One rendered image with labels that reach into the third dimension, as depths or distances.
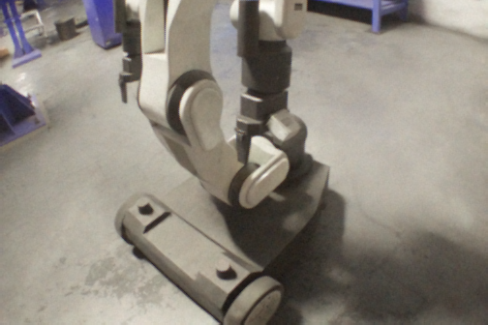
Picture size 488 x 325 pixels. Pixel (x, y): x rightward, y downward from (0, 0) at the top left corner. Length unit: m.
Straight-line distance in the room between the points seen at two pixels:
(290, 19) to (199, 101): 0.25
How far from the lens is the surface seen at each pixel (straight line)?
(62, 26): 4.75
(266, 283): 0.87
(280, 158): 0.99
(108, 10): 3.56
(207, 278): 0.87
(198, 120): 0.67
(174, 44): 0.66
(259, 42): 0.56
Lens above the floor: 0.94
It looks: 33 degrees down
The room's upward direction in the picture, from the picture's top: 7 degrees counter-clockwise
